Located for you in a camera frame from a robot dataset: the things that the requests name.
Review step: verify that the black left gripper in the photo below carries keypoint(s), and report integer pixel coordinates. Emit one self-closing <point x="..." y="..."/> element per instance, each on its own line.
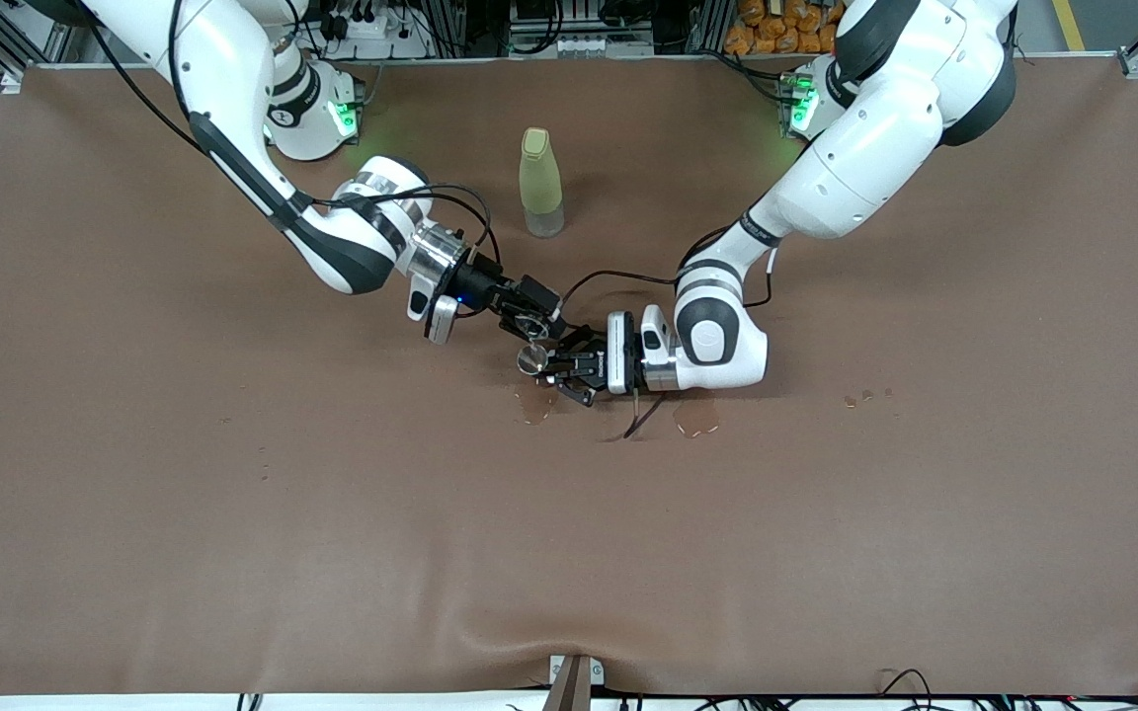
<point x="590" y="366"/>

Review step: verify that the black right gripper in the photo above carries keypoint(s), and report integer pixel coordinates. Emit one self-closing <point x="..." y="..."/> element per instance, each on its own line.
<point x="479" y="284"/>

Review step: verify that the clear glass measuring cup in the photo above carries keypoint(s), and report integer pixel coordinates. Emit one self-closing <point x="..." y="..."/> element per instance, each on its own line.
<point x="535" y="326"/>

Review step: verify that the steel double jigger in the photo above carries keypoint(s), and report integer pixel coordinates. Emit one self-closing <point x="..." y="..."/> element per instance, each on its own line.
<point x="531" y="358"/>

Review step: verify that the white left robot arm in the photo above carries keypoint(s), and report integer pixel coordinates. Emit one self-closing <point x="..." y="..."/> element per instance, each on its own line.
<point x="875" y="148"/>

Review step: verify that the green sleeved shaker bottle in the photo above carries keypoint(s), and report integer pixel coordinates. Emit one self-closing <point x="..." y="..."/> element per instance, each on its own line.
<point x="540" y="183"/>

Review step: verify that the brown liquid puddle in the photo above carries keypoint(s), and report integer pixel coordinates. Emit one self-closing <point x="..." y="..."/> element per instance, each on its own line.
<point x="534" y="411"/>
<point x="695" y="420"/>

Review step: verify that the brown table mat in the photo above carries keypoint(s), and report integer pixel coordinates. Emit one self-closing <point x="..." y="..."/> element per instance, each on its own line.
<point x="569" y="553"/>

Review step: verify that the white connector strip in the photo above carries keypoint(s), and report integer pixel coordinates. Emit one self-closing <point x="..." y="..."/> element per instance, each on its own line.
<point x="589" y="45"/>

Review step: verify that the small liquid droplets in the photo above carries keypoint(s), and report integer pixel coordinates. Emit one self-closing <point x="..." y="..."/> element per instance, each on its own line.
<point x="868" y="396"/>

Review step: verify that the white power strip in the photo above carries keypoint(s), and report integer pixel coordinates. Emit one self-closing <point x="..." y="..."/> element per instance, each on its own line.
<point x="371" y="28"/>

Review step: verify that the orange snack packages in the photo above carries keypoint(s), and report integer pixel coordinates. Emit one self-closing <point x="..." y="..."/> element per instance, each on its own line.
<point x="772" y="35"/>

